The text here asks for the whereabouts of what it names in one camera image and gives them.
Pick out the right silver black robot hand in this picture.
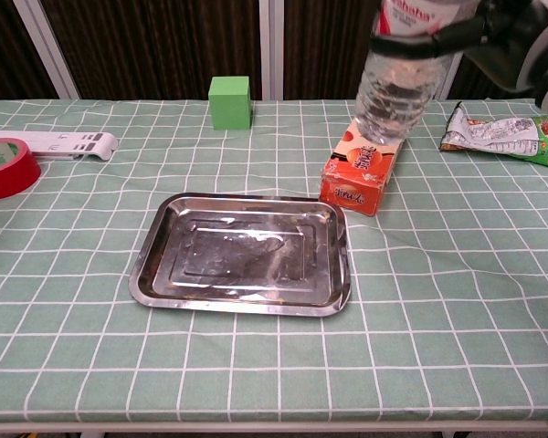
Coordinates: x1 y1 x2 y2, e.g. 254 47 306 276
368 0 548 125

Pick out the transparent water bottle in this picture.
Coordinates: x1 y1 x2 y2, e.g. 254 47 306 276
352 0 479 148

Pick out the stainless steel tray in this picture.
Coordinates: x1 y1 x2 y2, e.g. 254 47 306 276
128 193 352 318

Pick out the green white snack bag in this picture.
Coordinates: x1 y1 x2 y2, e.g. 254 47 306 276
438 100 548 172

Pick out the orange biscuit box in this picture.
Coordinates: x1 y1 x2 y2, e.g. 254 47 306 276
318 119 410 217

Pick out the green cube block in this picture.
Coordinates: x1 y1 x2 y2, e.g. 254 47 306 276
207 75 254 130

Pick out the green checkered tablecloth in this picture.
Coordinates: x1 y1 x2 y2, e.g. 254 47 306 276
0 98 548 425

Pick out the white folding stand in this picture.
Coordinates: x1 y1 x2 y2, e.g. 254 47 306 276
0 130 120 162

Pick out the red tape roll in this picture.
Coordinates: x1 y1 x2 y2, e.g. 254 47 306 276
0 138 42 201

